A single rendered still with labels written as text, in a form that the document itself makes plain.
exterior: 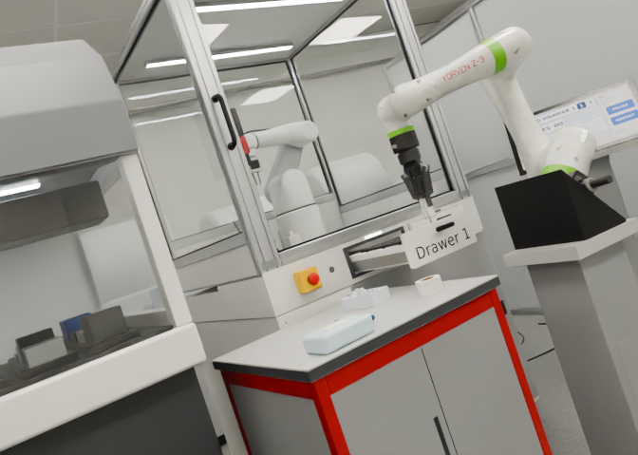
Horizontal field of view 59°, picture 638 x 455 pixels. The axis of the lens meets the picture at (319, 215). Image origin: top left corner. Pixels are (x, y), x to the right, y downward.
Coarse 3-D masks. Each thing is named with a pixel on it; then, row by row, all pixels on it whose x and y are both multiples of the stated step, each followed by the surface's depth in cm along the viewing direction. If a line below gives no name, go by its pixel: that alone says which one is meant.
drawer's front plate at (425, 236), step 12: (456, 216) 184; (468, 216) 186; (420, 228) 175; (432, 228) 178; (456, 228) 183; (468, 228) 185; (408, 240) 172; (420, 240) 174; (432, 240) 177; (444, 240) 179; (456, 240) 182; (468, 240) 184; (408, 252) 171; (420, 252) 173; (432, 252) 176; (444, 252) 178; (420, 264) 172
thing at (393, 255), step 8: (392, 248) 180; (400, 248) 177; (352, 256) 200; (360, 256) 196; (368, 256) 192; (376, 256) 188; (384, 256) 184; (392, 256) 181; (400, 256) 178; (352, 264) 200; (360, 264) 197; (368, 264) 192; (376, 264) 189; (384, 264) 186; (392, 264) 182; (400, 264) 179
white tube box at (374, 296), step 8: (376, 288) 174; (384, 288) 170; (352, 296) 173; (360, 296) 168; (368, 296) 166; (376, 296) 166; (384, 296) 169; (344, 304) 173; (352, 304) 170; (360, 304) 168; (368, 304) 166; (376, 304) 165
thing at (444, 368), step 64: (320, 320) 172; (384, 320) 141; (448, 320) 141; (256, 384) 146; (320, 384) 120; (384, 384) 128; (448, 384) 138; (512, 384) 148; (256, 448) 160; (320, 448) 126; (384, 448) 125; (448, 448) 134; (512, 448) 144
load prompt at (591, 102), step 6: (582, 102) 237; (588, 102) 236; (594, 102) 234; (558, 108) 241; (564, 108) 240; (570, 108) 238; (576, 108) 237; (582, 108) 235; (546, 114) 243; (552, 114) 241; (558, 114) 240; (564, 114) 238; (540, 120) 242; (546, 120) 241; (552, 120) 240
